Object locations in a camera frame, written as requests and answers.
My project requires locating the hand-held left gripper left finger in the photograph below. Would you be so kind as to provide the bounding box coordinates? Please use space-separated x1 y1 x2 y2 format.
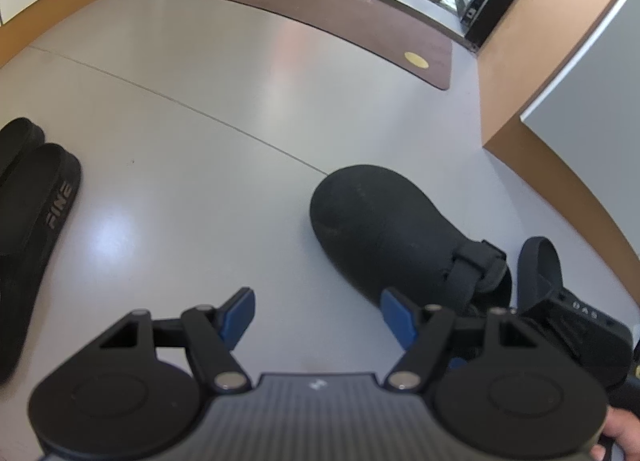
97 286 257 394

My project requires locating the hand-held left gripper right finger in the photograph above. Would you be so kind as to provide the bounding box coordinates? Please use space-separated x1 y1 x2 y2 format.
380 287 538 392

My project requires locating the black bear slide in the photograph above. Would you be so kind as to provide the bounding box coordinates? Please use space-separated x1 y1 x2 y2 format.
0 142 82 384
0 117 47 177

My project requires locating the person's right hand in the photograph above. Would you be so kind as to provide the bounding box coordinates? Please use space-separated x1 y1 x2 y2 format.
591 406 640 461

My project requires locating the white cabinet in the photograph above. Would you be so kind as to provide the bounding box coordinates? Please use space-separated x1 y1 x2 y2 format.
520 0 640 262

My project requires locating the brown door mat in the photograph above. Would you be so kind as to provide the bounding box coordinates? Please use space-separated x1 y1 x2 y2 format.
200 0 453 91

